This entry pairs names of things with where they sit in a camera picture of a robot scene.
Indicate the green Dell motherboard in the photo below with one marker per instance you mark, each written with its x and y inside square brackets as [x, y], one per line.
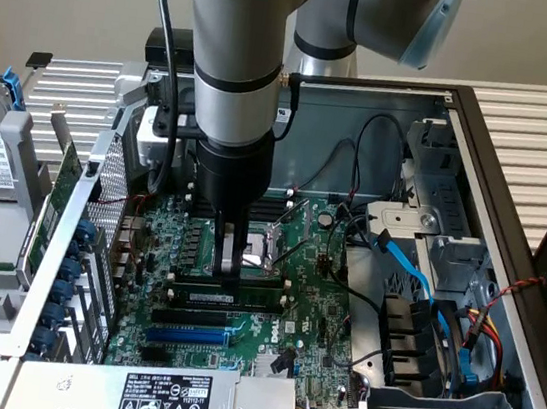
[312, 290]

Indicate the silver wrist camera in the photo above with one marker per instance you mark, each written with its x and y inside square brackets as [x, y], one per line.
[147, 145]

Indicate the blue expansion slot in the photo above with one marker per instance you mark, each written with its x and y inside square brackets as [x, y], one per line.
[185, 336]

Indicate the silver rear port block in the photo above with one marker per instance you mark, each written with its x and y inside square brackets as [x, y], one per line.
[127, 246]

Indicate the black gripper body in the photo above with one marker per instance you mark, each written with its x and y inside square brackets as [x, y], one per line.
[232, 174]

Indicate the metal socket cover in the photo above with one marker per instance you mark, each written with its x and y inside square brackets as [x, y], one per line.
[275, 240]

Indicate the short black expansion slot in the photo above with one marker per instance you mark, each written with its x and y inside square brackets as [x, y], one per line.
[153, 355]

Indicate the open PC case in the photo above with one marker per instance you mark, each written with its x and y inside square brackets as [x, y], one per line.
[311, 144]

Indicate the blue slot retention clip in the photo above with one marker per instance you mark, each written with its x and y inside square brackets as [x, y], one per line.
[42, 339]
[69, 269]
[86, 230]
[62, 291]
[53, 314]
[76, 247]

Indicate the thin metal locking lever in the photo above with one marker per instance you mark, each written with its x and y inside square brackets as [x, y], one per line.
[289, 254]

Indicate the black fan shroud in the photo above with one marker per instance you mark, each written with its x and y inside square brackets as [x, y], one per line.
[401, 342]

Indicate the coin cell battery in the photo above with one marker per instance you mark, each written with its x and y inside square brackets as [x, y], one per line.
[325, 218]

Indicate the silver power supply with label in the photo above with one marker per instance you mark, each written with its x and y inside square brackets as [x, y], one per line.
[77, 390]

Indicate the black angled plug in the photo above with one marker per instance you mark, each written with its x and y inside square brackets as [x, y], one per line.
[283, 359]

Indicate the silver heat sink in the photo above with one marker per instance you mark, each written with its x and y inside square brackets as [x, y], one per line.
[265, 365]

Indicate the green graphics card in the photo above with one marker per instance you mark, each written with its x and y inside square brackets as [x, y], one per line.
[68, 172]

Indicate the silver disk bay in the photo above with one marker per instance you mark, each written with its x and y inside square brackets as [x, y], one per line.
[402, 219]

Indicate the black box with port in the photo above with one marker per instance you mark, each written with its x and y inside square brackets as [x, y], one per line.
[152, 50]

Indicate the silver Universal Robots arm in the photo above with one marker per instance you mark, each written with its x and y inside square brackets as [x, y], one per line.
[235, 33]

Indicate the black table end cap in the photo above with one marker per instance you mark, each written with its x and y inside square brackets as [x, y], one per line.
[39, 60]

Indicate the white case sticker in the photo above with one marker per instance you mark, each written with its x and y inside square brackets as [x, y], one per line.
[282, 113]

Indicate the blue hard disk latch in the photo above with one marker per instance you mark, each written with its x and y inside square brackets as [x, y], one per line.
[13, 89]

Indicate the long black expansion slot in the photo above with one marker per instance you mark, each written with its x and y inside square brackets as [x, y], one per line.
[188, 317]

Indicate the CPU socket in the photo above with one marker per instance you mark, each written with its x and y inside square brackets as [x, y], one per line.
[260, 250]

